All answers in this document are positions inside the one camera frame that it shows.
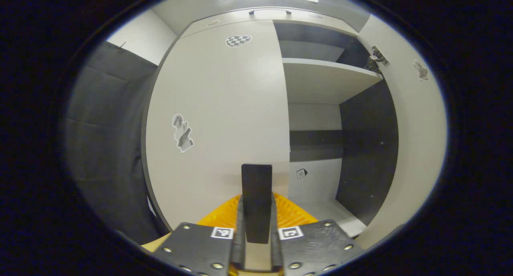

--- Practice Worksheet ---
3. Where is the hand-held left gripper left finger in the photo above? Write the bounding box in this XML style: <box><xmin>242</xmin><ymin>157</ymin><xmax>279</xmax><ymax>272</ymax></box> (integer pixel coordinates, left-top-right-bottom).
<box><xmin>152</xmin><ymin>194</ymin><xmax>246</xmax><ymax>276</ymax></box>

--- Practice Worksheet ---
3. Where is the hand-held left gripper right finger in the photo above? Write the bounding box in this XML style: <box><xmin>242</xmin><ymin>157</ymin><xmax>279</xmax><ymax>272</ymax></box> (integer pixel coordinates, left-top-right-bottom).
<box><xmin>269</xmin><ymin>192</ymin><xmax>365</xmax><ymax>276</ymax></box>

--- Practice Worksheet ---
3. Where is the beige double-door shoe cabinet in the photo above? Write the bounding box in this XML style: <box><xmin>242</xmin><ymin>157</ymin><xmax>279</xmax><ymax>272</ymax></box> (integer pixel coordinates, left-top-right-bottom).
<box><xmin>176</xmin><ymin>6</ymin><xmax>401</xmax><ymax>238</ymax></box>

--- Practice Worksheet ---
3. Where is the beige cabinet door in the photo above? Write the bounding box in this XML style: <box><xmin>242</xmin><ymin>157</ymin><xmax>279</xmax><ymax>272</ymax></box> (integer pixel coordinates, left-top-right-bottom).
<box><xmin>141</xmin><ymin>20</ymin><xmax>291</xmax><ymax>244</ymax></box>
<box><xmin>353</xmin><ymin>14</ymin><xmax>448</xmax><ymax>250</ymax></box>

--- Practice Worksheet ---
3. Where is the beige cabinet inner shelf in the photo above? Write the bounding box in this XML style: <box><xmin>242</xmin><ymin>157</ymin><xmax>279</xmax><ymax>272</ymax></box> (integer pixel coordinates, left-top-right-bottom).
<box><xmin>282</xmin><ymin>58</ymin><xmax>383</xmax><ymax>105</ymax></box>

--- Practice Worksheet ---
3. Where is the beige cabinet drawer front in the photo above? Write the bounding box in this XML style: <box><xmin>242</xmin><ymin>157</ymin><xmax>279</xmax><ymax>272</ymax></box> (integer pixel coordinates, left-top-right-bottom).
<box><xmin>178</xmin><ymin>8</ymin><xmax>359</xmax><ymax>38</ymax></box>

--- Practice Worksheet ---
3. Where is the black backdrop cloth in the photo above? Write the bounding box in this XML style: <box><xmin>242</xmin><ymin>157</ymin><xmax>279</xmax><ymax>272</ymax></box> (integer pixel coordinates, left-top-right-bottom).
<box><xmin>64</xmin><ymin>42</ymin><xmax>169</xmax><ymax>246</ymax></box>

